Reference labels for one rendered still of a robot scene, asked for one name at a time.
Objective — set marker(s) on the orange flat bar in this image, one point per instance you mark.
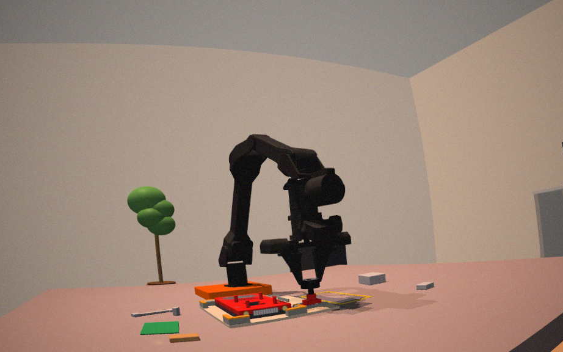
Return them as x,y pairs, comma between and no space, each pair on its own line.
184,337

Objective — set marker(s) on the green flat mat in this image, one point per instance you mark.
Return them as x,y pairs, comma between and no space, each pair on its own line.
160,328

